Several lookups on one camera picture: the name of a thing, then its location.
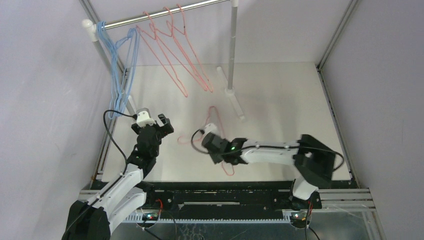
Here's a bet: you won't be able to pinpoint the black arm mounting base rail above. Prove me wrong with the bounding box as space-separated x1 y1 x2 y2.
90 180 359 221

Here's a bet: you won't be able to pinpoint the metal clothes rack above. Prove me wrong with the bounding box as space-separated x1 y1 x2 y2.
81 0 246 124

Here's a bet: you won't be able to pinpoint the left circuit board with wires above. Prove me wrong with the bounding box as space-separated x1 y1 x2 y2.
136 198 164 230

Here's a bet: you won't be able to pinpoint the pink wire hanger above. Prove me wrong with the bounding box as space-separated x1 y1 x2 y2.
177 106 236 177
136 11 189 98
164 4 214 93
156 19 194 77

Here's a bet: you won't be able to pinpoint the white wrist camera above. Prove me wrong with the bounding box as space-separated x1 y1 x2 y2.
136 108 156 128
203 122 220 135

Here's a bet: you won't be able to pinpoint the circuit board with wires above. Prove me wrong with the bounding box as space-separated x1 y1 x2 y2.
136 198 164 230
290 201 313 229

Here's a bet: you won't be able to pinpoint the black right camera cable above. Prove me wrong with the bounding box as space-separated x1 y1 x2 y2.
191 129 345 240

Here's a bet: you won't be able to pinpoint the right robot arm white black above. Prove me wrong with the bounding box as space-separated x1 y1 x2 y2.
201 132 337 208

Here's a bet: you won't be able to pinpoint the right circuit board with wires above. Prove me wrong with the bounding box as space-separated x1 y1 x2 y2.
290 201 313 229

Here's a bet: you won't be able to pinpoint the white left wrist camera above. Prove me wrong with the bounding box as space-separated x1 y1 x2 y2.
136 108 156 128

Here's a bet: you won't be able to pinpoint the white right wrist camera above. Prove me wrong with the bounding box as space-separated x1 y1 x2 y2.
203 122 220 135

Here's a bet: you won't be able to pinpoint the black camera cable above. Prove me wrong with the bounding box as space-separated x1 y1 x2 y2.
102 109 139 173
191 129 345 240

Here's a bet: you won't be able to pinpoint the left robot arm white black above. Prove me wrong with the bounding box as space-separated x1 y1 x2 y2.
62 109 174 240

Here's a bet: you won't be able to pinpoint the black left camera cable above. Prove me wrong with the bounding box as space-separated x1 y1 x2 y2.
102 109 139 173

